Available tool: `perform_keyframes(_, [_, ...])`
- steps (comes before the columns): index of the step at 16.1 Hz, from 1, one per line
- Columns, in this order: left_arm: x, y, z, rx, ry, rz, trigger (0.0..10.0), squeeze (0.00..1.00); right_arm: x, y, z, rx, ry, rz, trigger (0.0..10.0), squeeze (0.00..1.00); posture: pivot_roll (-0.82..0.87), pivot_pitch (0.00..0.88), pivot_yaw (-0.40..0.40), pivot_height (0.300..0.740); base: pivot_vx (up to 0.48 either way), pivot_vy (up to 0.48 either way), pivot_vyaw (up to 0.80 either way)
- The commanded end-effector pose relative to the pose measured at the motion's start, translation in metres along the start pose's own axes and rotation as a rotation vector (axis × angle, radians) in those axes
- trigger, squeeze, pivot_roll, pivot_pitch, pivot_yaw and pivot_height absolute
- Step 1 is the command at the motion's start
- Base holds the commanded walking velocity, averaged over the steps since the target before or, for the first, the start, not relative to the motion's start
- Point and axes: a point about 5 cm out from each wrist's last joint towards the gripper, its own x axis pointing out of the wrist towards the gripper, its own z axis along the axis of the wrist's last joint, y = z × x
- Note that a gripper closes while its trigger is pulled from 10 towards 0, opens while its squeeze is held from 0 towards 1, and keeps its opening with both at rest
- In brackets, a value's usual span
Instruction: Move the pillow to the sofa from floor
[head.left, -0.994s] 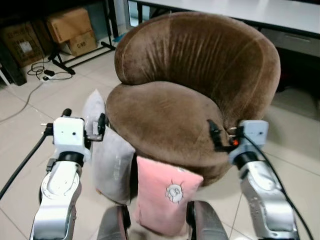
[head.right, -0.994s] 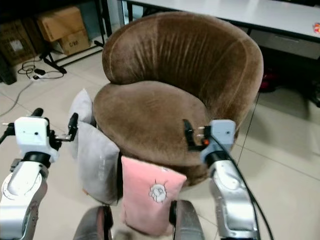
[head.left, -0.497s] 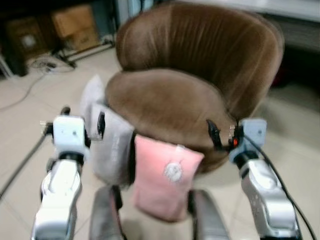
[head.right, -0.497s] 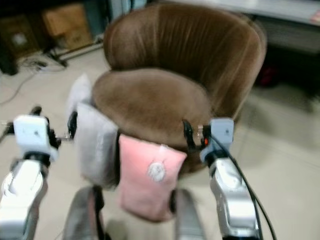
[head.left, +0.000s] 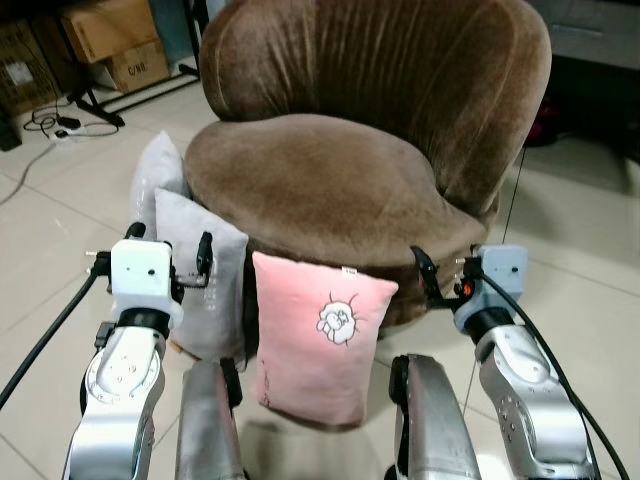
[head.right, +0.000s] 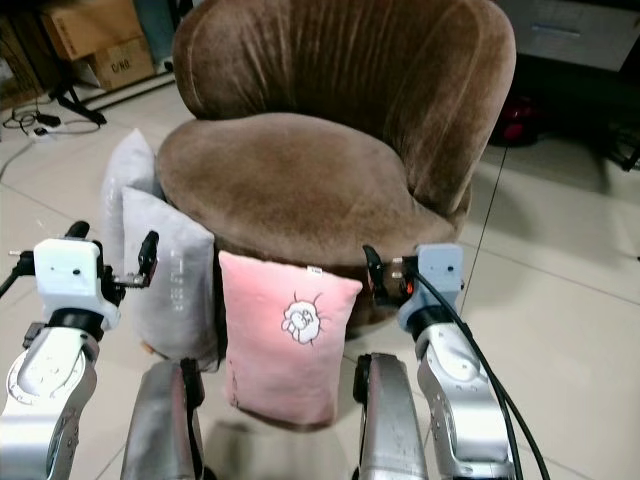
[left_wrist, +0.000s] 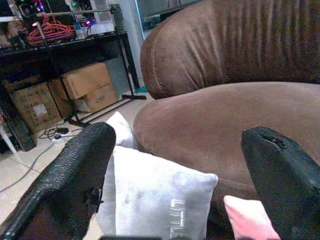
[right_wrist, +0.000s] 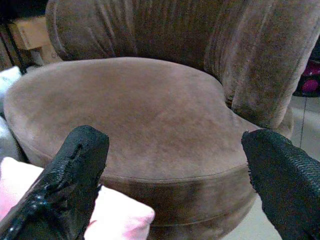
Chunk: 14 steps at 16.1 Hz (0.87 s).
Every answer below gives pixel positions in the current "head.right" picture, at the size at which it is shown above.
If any grey pillow with text print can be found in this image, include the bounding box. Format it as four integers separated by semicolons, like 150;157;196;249
121;186;220;372

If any red round object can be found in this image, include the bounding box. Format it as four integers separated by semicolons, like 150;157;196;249
493;94;543;149

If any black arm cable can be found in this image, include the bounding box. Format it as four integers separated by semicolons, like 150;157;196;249
408;268;553;480
0;250;36;299

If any black metal stand foot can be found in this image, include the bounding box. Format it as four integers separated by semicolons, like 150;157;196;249
48;66;162;127

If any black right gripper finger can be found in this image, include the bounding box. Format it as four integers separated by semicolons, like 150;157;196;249
362;243;388;303

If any pink pillow with cartoon print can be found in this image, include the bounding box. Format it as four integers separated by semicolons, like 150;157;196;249
217;250;365;432

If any large plain cardboard box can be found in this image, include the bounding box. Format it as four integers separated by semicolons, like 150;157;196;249
39;0;147;61

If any black low cabinet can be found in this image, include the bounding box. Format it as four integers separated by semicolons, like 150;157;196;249
496;0;640;171

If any grey left robot leg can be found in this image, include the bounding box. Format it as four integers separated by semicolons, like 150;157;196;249
121;357;207;480

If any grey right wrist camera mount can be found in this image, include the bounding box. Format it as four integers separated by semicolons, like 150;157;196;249
398;243;465;323

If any grey right robot leg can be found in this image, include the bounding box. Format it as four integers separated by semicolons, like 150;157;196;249
352;351;433;480

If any plain grey pillow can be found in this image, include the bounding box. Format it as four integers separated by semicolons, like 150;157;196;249
100;128;162;241

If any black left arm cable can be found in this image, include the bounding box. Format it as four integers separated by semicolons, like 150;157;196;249
0;250;36;299

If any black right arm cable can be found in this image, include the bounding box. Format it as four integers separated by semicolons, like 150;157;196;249
408;268;553;480

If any white power strip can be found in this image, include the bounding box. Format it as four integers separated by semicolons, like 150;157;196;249
33;111;63;133

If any brown velvet sofa chair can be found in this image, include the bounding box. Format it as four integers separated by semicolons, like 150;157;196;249
156;0;519;333

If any grey robot leg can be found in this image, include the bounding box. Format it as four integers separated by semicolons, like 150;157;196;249
121;357;207;480
352;351;433;480

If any small printed cardboard box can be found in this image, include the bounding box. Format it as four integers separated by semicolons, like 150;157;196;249
93;37;157;92

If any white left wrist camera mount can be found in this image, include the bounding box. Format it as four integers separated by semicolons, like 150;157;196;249
33;236;122;328

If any dark labelled cardboard box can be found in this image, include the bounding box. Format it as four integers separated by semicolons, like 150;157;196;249
0;18;53;113

